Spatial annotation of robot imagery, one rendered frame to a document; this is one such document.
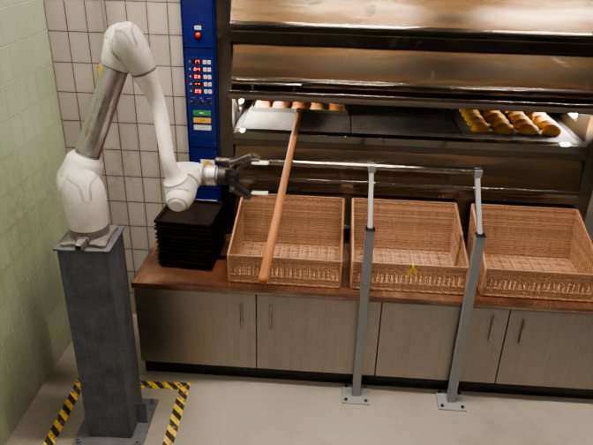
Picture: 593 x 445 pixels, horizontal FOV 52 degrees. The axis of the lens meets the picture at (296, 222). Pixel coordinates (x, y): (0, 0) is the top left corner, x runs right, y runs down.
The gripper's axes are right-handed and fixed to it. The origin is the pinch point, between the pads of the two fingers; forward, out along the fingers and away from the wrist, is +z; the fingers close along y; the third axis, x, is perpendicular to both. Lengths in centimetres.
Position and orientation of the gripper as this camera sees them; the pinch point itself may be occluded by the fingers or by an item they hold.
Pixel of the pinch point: (266, 177)
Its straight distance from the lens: 255.6
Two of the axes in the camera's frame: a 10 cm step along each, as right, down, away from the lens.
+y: -0.3, 8.9, 4.5
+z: 10.0, 0.6, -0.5
